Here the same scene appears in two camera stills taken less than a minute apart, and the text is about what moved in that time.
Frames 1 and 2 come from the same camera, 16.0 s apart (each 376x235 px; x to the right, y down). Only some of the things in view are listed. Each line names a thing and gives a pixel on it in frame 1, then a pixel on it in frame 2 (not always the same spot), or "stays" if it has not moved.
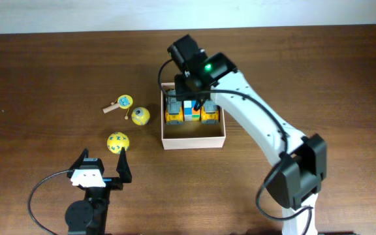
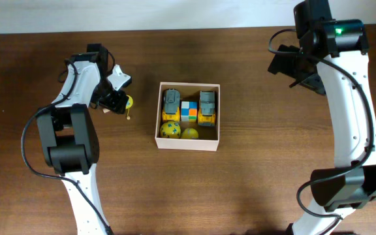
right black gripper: [185, 86] to [286, 62]
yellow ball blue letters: [116, 141] to [170, 130]
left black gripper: [124, 173] to [122, 108]
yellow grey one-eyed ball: [140, 115] to [190, 132]
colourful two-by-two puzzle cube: [190, 113] stays
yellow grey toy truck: [174, 113] stays
